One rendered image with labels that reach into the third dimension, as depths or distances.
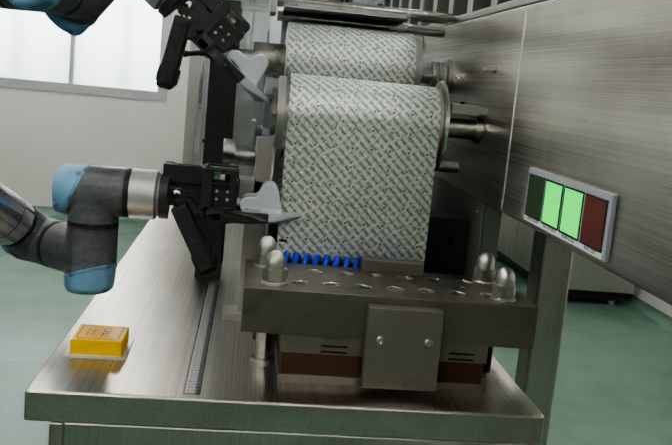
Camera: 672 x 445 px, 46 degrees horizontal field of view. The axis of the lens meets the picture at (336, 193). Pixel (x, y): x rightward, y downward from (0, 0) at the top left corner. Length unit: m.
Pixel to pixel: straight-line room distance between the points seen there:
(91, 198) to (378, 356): 0.48
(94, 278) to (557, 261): 0.79
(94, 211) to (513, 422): 0.66
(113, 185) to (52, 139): 5.80
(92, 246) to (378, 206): 0.43
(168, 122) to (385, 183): 5.64
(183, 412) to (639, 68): 0.66
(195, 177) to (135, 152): 5.67
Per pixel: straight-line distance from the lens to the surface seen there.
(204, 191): 1.20
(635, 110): 0.84
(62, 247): 1.26
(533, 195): 1.05
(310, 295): 1.06
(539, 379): 1.54
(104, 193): 1.21
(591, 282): 5.61
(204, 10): 1.26
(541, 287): 1.49
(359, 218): 1.24
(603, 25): 0.94
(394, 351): 1.07
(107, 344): 1.16
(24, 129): 7.05
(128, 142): 6.88
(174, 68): 1.26
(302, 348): 1.09
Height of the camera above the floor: 1.30
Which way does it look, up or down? 8 degrees down
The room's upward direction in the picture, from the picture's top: 6 degrees clockwise
